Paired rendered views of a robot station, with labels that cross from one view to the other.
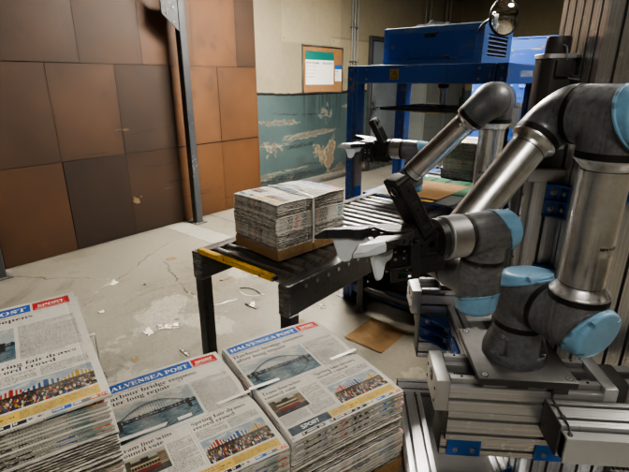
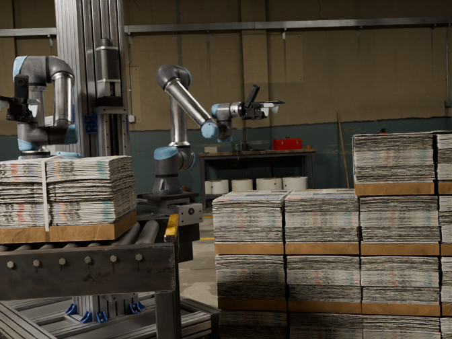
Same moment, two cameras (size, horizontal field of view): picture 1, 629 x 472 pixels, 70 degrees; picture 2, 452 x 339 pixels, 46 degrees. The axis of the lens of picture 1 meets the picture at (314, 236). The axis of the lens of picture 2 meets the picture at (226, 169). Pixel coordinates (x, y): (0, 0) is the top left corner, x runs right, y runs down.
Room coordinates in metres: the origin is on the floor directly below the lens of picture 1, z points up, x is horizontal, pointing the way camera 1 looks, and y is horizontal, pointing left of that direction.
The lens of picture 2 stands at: (2.57, 1.60, 1.06)
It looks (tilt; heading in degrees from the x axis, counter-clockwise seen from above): 3 degrees down; 226
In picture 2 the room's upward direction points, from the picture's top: 2 degrees counter-clockwise
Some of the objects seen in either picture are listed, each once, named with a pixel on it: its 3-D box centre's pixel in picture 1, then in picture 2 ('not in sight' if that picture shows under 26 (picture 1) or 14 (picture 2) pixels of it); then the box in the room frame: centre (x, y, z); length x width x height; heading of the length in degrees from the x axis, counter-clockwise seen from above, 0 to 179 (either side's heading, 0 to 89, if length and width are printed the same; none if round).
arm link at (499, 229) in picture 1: (486, 233); (223, 111); (0.75, -0.30, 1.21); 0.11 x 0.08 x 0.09; 111
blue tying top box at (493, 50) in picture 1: (446, 47); not in sight; (2.85, -0.78, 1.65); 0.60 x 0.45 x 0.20; 50
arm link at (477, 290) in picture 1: (472, 280); (222, 131); (0.76, -0.30, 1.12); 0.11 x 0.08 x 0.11; 21
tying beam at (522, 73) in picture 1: (444, 74); not in sight; (2.85, -0.78, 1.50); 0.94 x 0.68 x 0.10; 50
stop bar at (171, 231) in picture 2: (234, 263); (172, 226); (1.57, 0.30, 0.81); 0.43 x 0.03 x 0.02; 50
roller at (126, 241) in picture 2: (264, 261); (126, 239); (1.67, 0.20, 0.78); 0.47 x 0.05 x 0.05; 50
